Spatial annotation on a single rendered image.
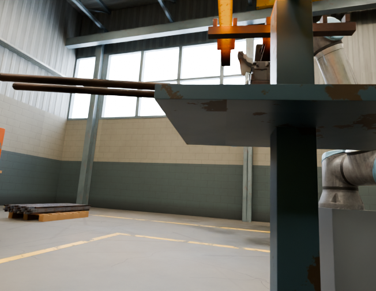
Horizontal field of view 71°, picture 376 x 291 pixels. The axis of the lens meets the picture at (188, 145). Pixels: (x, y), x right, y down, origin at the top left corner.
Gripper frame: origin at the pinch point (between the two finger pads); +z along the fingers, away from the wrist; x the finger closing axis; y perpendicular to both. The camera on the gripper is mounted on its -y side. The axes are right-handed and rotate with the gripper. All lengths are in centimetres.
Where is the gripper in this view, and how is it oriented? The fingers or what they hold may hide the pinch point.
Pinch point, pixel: (267, 48)
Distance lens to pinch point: 78.2
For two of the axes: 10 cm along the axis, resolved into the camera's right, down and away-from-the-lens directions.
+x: -9.9, -0.3, 1.4
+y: -0.6, 9.8, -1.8
